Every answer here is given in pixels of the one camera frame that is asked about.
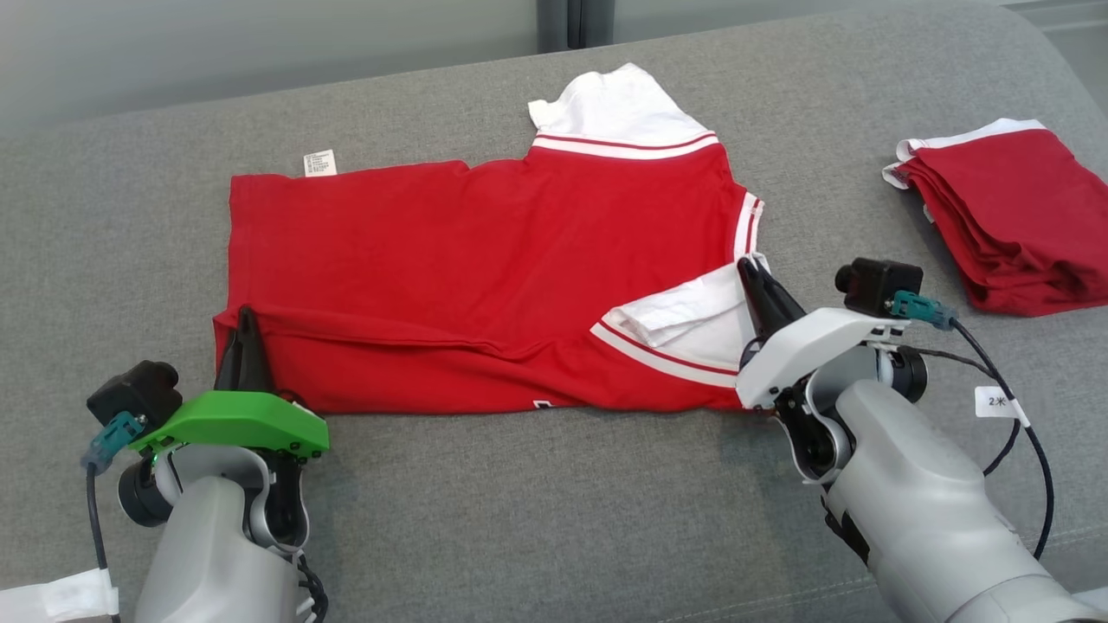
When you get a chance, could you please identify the red shorts with white trim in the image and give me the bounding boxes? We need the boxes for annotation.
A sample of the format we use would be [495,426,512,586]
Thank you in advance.
[883,119,1108,318]

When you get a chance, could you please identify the teal-plug right camera cable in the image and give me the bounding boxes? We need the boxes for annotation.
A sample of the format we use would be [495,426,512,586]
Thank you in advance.
[890,292,1054,562]

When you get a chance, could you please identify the white right cable label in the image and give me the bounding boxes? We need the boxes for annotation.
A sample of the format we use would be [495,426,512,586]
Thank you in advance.
[976,385,1033,427]

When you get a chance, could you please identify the red Bulls basketball jersey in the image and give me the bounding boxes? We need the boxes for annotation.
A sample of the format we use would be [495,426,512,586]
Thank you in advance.
[212,62,773,414]

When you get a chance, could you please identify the teal-plug camera cable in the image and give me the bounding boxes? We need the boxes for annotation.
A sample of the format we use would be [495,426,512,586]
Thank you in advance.
[81,411,146,623]
[890,292,1054,562]

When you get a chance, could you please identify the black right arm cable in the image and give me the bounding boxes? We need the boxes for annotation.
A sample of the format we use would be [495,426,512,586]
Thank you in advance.
[900,344,1024,477]

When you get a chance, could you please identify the white left cable label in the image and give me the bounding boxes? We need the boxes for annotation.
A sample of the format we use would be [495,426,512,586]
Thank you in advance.
[0,567,119,623]

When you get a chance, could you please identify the white cable label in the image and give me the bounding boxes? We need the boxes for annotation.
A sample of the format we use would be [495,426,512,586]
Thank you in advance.
[976,385,1033,427]
[0,567,119,623]

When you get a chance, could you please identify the teal-plug left camera cable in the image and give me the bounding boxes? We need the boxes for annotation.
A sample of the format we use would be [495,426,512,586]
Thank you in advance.
[81,411,146,623]

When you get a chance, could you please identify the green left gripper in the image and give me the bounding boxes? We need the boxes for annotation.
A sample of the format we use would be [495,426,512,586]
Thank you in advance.
[128,306,331,468]

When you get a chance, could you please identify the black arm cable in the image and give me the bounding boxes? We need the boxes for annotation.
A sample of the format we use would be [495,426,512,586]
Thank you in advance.
[900,344,1024,477]
[293,554,330,623]

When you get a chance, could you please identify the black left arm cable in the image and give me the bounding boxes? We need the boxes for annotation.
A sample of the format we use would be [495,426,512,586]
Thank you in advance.
[293,554,330,623]

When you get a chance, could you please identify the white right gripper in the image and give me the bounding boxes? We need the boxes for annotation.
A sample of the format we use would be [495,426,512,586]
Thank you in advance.
[736,257,912,410]

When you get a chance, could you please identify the grey background post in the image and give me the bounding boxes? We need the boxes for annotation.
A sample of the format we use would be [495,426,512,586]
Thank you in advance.
[537,0,617,55]

